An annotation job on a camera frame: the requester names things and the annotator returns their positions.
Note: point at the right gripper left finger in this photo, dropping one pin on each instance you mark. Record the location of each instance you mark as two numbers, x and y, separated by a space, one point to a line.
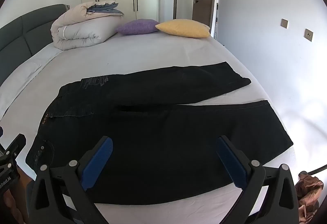
59 194

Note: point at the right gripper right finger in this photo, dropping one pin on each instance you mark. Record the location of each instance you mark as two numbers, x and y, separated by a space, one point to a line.
268 194

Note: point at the black jeans pant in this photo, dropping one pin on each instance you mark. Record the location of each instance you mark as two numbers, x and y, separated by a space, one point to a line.
164 138

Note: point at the brown crumpled cloth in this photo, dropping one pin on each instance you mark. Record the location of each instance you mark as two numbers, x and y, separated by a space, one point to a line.
308 190

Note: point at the dark green bed headboard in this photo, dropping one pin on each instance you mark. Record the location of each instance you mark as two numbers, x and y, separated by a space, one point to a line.
23 37

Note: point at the folded beige grey duvet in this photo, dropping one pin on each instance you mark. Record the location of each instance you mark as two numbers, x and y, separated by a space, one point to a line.
76 28

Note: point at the purple cushion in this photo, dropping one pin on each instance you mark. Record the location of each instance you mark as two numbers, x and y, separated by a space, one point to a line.
138 27

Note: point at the folded blue cloth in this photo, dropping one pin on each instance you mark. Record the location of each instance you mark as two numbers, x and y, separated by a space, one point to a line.
107 8

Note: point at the yellow cushion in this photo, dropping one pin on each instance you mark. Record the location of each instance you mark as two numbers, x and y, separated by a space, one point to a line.
184 28

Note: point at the lower wall socket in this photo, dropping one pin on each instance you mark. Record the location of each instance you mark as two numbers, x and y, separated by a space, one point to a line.
308 34

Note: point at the wall socket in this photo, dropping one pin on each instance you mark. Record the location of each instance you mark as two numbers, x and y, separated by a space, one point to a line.
308 34
284 23

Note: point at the upper wall socket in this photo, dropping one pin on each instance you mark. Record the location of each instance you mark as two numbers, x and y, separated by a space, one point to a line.
284 23

